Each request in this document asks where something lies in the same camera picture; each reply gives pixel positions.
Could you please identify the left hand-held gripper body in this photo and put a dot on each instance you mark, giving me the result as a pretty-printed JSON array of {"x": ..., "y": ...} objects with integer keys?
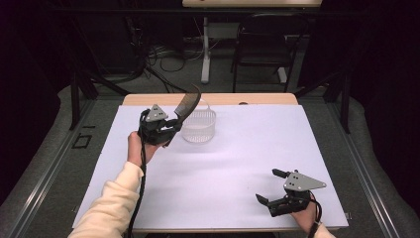
[{"x": 155, "y": 132}]

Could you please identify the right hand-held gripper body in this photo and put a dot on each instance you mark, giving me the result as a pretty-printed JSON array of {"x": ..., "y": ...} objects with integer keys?
[{"x": 303, "y": 183}]

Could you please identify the white plastic basket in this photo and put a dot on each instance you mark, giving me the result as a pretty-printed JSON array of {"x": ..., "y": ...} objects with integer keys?
[{"x": 201, "y": 127}]

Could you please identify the person's left hand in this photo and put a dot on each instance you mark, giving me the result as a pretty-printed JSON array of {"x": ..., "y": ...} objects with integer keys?
[{"x": 136, "y": 150}]

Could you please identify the person's right hand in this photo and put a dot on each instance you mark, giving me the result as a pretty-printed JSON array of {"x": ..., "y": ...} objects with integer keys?
[{"x": 307, "y": 218}]

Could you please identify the white table mat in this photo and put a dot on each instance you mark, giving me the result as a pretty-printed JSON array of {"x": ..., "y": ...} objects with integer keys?
[{"x": 231, "y": 172}]

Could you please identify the wooden table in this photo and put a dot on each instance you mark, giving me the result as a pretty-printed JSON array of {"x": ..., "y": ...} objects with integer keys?
[{"x": 231, "y": 98}]

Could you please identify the white-legged desk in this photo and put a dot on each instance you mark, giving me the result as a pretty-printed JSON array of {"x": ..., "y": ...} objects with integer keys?
[{"x": 206, "y": 49}]

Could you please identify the black metal stand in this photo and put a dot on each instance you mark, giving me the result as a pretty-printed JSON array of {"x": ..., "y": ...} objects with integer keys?
[
  {"x": 345, "y": 99},
  {"x": 75, "y": 99}
]

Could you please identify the black chair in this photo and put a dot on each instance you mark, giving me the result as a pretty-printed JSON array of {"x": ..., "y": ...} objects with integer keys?
[{"x": 264, "y": 49}]

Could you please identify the grey metal floor rail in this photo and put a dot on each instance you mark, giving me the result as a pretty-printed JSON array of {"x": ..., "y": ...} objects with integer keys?
[
  {"x": 363, "y": 178},
  {"x": 43, "y": 185}
]

